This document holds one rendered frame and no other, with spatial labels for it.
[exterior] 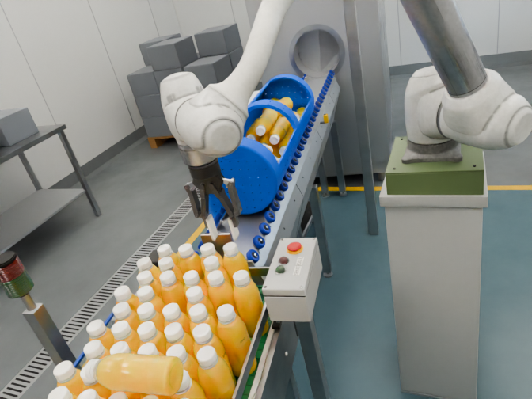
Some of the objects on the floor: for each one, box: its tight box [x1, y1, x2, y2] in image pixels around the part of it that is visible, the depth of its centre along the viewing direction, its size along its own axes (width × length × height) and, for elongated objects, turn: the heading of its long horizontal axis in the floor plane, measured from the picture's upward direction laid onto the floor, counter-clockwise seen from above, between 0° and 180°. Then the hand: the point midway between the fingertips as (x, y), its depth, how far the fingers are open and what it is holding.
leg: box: [318, 154, 329, 197], centre depth 338 cm, size 6×6×63 cm
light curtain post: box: [343, 0, 378, 235], centre depth 256 cm, size 6×6×170 cm
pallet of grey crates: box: [127, 23, 244, 148], centre depth 530 cm, size 120×80×119 cm
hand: (222, 228), depth 116 cm, fingers open, 6 cm apart
